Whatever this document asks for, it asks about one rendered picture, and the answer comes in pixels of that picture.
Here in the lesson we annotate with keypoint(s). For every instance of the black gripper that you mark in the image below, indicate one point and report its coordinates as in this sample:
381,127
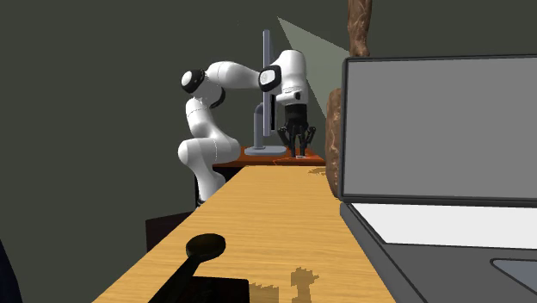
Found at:
296,115

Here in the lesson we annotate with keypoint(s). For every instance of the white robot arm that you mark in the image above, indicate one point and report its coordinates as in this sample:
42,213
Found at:
201,126

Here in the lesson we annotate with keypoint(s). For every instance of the brown rough sculpture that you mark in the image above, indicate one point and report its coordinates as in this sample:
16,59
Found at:
333,138

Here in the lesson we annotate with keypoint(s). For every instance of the red-brown desk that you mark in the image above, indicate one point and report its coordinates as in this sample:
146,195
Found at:
256,161

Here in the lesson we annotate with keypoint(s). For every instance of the grey monitor on stand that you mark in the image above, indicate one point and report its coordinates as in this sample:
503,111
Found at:
266,84

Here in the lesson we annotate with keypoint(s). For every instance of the light wooden desk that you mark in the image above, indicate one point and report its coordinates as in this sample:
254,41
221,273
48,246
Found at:
272,218

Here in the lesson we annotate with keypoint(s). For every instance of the grey open laptop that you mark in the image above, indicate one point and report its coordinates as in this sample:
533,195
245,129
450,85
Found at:
436,168

